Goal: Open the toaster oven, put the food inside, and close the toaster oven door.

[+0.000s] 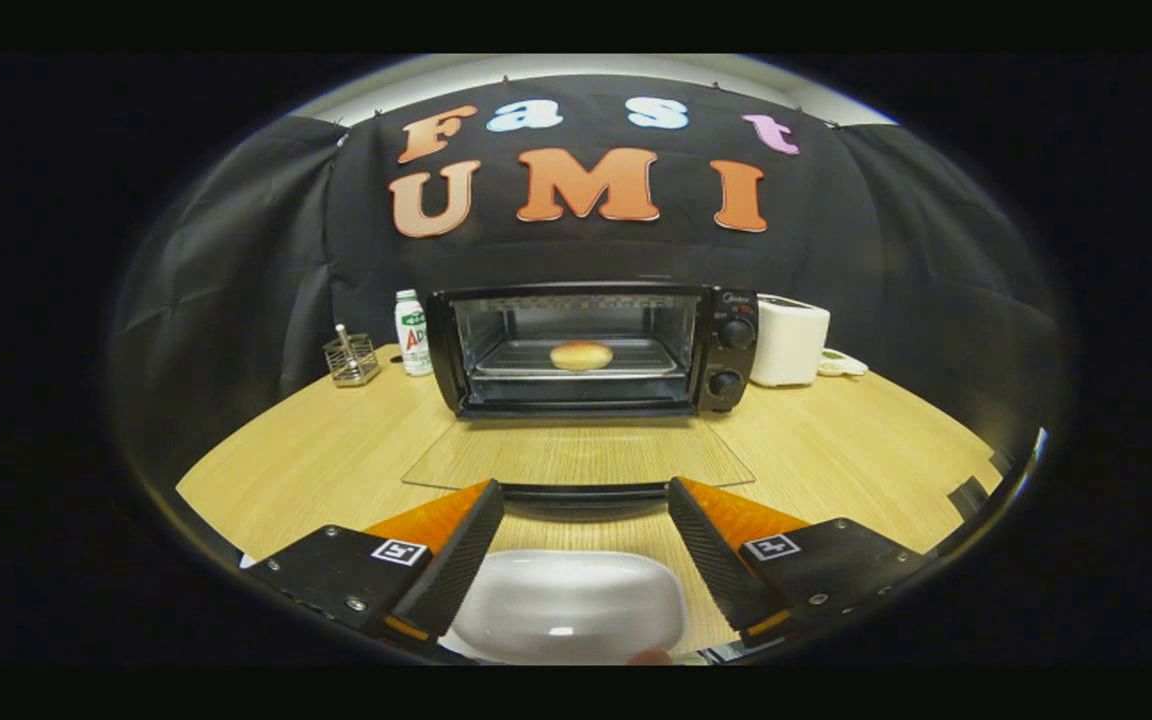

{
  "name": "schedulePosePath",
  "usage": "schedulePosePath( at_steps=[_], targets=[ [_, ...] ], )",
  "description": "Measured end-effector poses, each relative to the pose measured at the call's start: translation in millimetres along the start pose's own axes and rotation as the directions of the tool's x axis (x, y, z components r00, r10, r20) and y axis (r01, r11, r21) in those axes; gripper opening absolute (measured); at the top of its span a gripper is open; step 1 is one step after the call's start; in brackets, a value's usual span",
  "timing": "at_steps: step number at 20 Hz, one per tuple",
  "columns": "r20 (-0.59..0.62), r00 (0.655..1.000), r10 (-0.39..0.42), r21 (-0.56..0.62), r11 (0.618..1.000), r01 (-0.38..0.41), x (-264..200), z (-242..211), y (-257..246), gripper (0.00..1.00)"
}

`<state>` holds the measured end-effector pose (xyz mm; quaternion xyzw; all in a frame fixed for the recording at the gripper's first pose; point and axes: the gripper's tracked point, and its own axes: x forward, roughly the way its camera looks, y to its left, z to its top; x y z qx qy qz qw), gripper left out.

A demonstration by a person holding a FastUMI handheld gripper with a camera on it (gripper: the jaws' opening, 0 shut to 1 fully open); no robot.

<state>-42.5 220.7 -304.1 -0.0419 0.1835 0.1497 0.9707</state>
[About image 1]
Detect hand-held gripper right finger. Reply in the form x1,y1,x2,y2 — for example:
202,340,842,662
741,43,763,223
666,476,937,649

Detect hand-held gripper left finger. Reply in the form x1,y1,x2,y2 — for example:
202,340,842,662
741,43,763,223
239,478,506,651

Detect black toaster oven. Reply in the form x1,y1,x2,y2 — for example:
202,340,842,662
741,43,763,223
401,282,760,523

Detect sugared donut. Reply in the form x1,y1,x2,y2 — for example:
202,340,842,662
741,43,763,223
549,341,615,372

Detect white bread toaster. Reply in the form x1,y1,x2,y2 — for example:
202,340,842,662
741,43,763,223
749,294,832,389

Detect white plate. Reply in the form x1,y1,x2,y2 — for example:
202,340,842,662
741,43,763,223
441,548,688,665

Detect white bottle green label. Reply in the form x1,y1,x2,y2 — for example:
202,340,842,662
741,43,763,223
394,289,434,378

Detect black backdrop cloth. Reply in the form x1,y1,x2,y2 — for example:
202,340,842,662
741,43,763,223
108,72,1072,541

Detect wire mesh basket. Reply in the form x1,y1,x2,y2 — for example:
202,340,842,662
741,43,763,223
322,324,381,388

